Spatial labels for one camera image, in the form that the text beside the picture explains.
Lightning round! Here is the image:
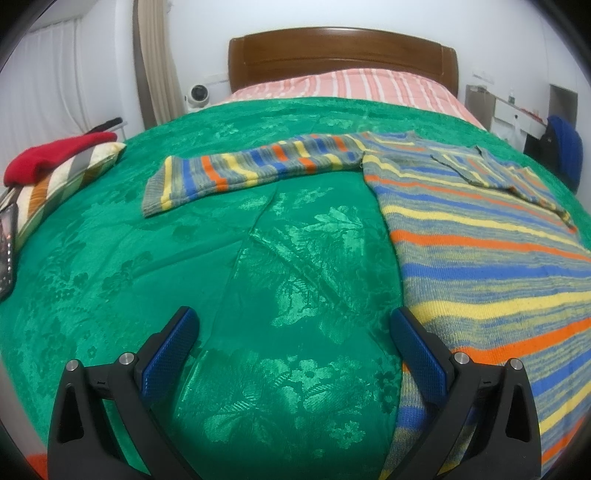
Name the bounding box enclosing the striped pillow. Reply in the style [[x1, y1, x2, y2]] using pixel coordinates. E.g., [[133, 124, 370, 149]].
[[0, 141, 127, 241]]

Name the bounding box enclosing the blue jacket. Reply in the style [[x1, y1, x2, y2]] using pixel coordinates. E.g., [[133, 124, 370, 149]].
[[547, 115, 585, 192]]

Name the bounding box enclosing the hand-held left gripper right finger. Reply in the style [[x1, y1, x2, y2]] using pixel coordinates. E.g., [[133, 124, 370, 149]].
[[390, 305, 542, 480]]

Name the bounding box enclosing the orange floor mat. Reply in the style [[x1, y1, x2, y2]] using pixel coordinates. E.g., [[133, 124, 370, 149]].
[[25, 455, 49, 480]]

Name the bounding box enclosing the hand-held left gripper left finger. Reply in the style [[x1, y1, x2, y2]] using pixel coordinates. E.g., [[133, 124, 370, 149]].
[[47, 305, 201, 480]]

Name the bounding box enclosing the white desk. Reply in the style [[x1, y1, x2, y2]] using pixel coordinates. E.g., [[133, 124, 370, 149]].
[[493, 99, 552, 139]]

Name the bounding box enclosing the striped knit sweater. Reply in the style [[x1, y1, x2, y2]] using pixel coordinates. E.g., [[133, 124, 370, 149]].
[[142, 130, 591, 480]]

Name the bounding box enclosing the black remote control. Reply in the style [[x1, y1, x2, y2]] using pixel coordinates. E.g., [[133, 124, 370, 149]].
[[0, 203, 19, 298]]

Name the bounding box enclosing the pink striped bed sheet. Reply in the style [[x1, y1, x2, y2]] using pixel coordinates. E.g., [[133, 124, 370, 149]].
[[226, 69, 488, 132]]

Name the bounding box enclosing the white wardrobe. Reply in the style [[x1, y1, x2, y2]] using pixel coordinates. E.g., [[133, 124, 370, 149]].
[[0, 18, 144, 153]]

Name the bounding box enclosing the white security camera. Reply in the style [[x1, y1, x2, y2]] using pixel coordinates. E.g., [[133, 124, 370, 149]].
[[185, 84, 213, 110]]

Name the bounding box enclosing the beige curtain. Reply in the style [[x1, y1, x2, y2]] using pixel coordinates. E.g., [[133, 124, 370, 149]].
[[132, 0, 188, 130]]

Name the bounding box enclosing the wooden bed headboard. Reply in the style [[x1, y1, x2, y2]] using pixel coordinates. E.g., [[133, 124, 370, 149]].
[[228, 26, 459, 97]]

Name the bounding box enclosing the green patterned blanket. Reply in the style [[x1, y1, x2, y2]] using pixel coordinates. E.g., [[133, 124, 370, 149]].
[[0, 97, 591, 480]]

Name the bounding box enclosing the red folded cloth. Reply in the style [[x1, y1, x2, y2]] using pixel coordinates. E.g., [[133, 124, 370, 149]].
[[4, 131, 118, 188]]

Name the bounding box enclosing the black object on shelf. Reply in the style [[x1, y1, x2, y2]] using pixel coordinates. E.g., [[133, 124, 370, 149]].
[[90, 117, 124, 134]]

